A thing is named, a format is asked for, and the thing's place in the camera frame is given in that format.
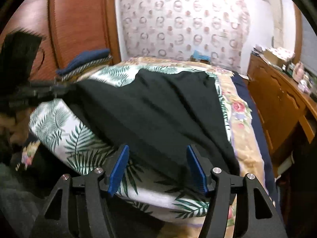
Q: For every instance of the blue object by curtain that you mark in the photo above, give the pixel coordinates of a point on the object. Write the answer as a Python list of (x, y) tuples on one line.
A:
[(198, 57)]

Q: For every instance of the wooden louvered wardrobe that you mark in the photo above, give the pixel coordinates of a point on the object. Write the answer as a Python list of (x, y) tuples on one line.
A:
[(69, 27)]

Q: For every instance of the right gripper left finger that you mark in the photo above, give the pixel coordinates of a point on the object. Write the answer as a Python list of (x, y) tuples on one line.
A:
[(77, 207)]

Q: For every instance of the circle pattern curtain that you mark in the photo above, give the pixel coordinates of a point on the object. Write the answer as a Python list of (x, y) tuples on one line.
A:
[(177, 29)]

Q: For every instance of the floral bedspread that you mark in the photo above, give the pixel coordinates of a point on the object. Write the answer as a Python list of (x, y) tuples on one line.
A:
[(245, 128)]

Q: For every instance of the palm leaf print cushion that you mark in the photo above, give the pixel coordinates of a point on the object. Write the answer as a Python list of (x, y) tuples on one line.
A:
[(157, 111)]

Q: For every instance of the folded navy blue garment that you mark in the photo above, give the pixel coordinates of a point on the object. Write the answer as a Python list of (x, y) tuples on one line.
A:
[(84, 58)]

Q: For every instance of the cardboard box on sideboard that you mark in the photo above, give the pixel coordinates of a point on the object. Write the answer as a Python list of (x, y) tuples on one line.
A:
[(278, 56)]

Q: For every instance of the pink ceramic jug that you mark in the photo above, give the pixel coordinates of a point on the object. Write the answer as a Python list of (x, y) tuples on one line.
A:
[(298, 72)]

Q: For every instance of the wooden sideboard cabinet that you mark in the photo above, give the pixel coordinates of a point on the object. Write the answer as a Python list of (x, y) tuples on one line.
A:
[(288, 116)]

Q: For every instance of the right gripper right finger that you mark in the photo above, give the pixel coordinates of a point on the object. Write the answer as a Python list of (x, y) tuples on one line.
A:
[(255, 216)]

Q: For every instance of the black t-shirt white print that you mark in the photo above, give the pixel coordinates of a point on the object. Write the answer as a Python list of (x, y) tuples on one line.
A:
[(158, 115)]

